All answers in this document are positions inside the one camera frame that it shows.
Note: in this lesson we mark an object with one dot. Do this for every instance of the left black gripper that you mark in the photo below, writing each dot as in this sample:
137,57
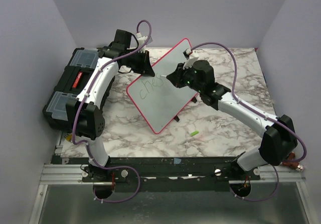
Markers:
144,67

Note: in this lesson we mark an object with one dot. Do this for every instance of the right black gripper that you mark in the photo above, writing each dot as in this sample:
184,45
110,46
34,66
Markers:
175,77

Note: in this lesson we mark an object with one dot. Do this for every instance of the pink framed whiteboard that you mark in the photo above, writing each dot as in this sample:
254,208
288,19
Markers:
157,100

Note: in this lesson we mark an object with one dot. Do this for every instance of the green marker cap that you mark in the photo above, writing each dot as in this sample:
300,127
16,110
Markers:
194,133

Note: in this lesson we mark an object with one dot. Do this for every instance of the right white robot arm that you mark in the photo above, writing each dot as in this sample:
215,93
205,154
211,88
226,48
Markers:
276,133

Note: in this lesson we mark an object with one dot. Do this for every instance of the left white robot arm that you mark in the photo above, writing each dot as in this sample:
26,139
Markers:
124,44

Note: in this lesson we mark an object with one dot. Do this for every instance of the black toolbox with clear lids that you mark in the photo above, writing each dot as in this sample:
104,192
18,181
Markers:
63,109

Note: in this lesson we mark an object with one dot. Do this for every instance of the blue tape piece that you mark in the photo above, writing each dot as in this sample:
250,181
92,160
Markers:
177,161

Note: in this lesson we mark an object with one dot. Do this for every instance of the small yellow metal part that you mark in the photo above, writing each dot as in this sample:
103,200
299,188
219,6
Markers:
68,137

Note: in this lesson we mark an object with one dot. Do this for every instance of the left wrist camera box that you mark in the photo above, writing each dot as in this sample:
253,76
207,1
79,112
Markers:
142,42

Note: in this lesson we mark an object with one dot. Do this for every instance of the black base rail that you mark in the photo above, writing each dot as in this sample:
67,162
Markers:
160,174

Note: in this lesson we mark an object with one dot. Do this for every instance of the aluminium extrusion rail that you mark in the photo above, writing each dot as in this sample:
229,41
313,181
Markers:
61,175

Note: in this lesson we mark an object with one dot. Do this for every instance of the brown cable connector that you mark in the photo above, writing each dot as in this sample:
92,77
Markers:
292,165

